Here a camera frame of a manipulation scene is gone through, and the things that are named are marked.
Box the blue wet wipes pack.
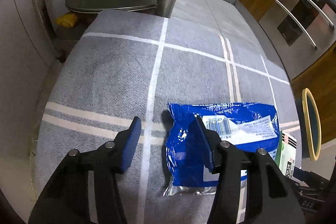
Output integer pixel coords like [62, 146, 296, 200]
[163, 102, 280, 197]

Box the white green carton box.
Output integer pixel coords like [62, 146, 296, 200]
[275, 131, 297, 179]

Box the blue bin with yellow rim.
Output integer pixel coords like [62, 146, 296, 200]
[295, 88, 322, 161]

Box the small yellow object under rack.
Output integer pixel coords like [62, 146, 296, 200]
[55, 12, 79, 28]

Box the stainless steel drawer appliance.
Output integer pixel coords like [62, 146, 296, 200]
[259, 0, 335, 79]

